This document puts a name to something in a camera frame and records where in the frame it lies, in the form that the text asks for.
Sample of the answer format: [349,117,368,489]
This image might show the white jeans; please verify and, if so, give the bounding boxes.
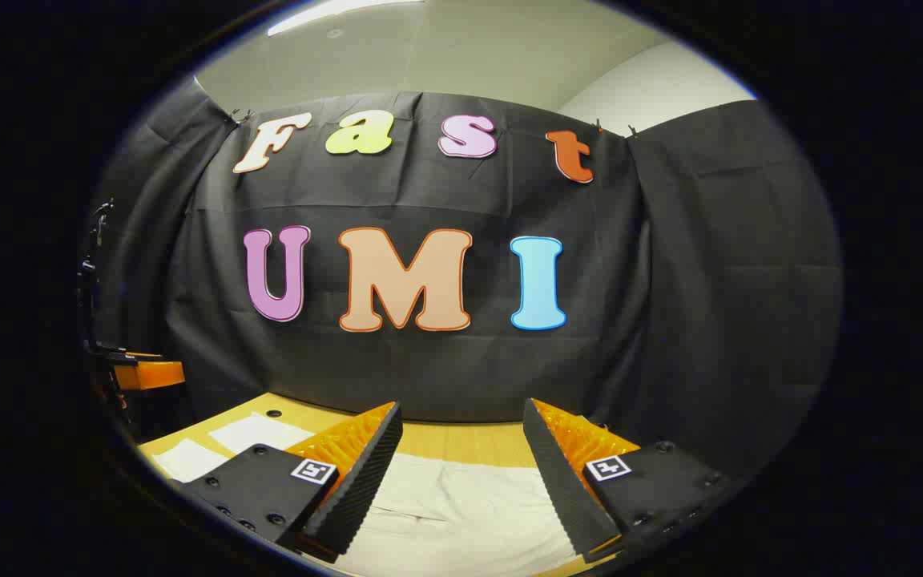
[151,412,582,577]

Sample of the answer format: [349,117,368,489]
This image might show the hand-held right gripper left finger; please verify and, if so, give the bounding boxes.
[179,401,404,563]

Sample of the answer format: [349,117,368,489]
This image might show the black backdrop cloth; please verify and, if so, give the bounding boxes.
[89,76,843,482]

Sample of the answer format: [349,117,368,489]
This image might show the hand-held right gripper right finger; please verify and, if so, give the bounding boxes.
[522,397,733,564]

